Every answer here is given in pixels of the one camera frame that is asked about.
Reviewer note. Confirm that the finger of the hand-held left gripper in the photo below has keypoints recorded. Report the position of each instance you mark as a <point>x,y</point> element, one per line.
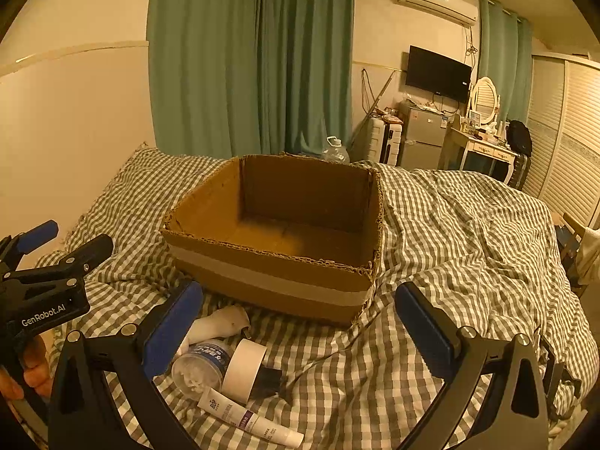
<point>40,232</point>
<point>91,251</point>

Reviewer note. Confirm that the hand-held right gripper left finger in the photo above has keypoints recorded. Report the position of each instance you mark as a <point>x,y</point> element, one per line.
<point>172,330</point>

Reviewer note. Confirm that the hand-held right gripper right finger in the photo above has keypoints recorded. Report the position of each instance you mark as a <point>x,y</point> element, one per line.
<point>422,328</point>

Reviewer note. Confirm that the person's left hand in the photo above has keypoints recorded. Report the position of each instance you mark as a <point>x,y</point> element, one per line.
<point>33,369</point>

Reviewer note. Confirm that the white squeeze bottle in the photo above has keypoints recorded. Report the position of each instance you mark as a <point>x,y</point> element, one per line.
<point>218,326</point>

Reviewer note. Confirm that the cotton swab jar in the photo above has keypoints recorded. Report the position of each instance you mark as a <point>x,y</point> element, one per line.
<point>199,368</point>

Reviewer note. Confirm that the white tape roll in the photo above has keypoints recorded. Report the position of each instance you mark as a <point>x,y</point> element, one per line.
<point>243,368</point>

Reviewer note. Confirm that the green checked bed cover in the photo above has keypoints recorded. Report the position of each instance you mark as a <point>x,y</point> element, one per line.
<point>468,243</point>

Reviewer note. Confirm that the small black box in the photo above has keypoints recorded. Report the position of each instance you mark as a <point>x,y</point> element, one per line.
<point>267,384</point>

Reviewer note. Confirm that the white cream tube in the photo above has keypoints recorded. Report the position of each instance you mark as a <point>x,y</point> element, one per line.
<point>243,419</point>

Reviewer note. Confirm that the brown cardboard box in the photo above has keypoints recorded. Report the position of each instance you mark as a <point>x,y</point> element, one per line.
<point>281,286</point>

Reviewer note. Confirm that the wooden chair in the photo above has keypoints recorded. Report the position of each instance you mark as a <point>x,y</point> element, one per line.
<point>574,243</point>

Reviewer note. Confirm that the white dressing table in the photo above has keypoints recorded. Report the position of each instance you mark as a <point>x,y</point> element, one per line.
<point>483,150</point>

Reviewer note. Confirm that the white suitcase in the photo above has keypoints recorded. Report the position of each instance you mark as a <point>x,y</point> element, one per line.
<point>384,140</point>

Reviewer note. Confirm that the small grey fridge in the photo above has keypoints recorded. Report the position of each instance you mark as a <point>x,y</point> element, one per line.
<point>424,136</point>

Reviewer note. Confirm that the clear water jug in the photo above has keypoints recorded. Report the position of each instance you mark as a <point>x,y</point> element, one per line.
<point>335,152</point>

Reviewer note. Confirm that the black backpack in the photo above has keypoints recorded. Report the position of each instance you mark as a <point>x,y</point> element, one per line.
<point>520,137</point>

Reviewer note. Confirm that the white oval mirror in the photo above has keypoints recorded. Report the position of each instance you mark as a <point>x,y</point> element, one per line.
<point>484,99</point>

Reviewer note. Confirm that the wide green curtain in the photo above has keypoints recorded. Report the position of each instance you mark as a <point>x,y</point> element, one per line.
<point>234,56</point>

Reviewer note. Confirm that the white louvred wardrobe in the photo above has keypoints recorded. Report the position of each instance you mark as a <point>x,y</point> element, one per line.
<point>569,136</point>

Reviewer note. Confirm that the narrow green curtain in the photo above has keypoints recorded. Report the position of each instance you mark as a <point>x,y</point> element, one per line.
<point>501,56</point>

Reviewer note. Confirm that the white air conditioner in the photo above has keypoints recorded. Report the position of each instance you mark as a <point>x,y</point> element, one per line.
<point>436,2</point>

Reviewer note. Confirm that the black wall television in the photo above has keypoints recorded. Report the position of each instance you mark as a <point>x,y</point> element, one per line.
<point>436,72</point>

